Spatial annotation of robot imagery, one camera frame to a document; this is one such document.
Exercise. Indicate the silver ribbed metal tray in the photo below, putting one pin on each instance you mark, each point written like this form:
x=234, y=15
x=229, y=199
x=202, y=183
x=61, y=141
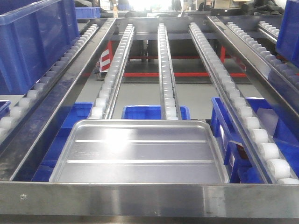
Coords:
x=140, y=151

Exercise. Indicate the blue bin below centre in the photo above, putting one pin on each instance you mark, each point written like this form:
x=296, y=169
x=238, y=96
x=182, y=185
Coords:
x=142, y=112

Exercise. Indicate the blue bin below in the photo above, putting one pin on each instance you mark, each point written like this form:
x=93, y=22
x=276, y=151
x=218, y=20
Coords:
x=79, y=111
x=235, y=159
x=142, y=112

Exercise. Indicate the centre white roller track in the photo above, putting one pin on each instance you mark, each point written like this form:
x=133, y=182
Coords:
x=170, y=109

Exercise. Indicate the left-centre white roller track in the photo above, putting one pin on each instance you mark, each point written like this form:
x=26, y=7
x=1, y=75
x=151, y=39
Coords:
x=104, y=104

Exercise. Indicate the red white striped barrier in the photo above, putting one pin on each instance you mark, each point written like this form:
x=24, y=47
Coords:
x=106, y=58

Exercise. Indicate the blue bin below left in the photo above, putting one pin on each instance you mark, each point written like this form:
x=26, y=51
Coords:
x=79, y=111

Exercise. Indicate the blue bin below right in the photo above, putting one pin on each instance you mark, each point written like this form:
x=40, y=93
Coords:
x=235, y=159

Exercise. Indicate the small blue bin background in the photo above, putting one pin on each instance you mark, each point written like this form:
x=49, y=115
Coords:
x=87, y=12

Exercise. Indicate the right-centre white roller track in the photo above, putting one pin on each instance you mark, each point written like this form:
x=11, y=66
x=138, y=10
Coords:
x=260, y=147

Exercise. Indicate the large blue bin left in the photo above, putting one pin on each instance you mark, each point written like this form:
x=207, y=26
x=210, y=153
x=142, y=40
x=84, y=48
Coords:
x=34, y=34

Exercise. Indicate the far left white roller track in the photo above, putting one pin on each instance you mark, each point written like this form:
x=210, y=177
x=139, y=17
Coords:
x=17, y=112

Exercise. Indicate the far right white roller track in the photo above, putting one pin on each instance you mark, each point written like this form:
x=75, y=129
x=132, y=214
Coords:
x=283, y=68

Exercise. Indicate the blue bin far right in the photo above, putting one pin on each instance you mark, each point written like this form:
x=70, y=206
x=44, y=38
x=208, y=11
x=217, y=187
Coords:
x=288, y=37

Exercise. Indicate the red floor frame bar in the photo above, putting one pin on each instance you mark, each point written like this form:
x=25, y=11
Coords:
x=179, y=74

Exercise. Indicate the steel front shelf rail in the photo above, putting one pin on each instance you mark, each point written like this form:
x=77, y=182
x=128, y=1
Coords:
x=150, y=200

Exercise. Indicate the left steel divider rail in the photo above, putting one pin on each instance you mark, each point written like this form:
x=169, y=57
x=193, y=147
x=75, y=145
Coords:
x=25, y=147

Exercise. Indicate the steel divider rail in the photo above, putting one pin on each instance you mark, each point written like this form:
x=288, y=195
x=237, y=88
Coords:
x=273, y=86
x=25, y=147

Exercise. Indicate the right steel divider rail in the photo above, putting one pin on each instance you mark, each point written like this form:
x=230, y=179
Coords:
x=273, y=86

